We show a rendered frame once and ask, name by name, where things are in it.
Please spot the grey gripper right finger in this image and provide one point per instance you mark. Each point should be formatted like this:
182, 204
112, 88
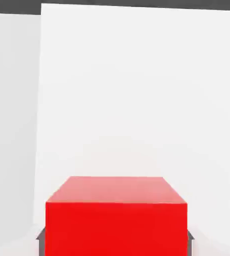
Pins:
189, 244

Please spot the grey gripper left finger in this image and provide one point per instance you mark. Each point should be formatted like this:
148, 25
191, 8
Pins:
41, 243

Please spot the small red cube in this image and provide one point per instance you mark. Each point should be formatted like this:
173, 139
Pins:
116, 228

